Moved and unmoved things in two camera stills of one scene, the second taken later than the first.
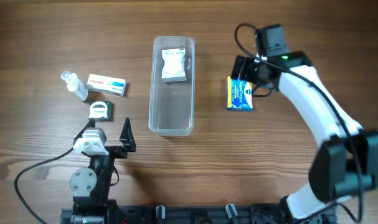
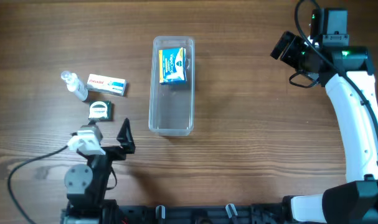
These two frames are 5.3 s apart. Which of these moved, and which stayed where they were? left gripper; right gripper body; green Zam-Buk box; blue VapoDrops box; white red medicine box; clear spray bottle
Moved: right gripper body; blue VapoDrops box
Stayed: left gripper; green Zam-Buk box; clear spray bottle; white red medicine box
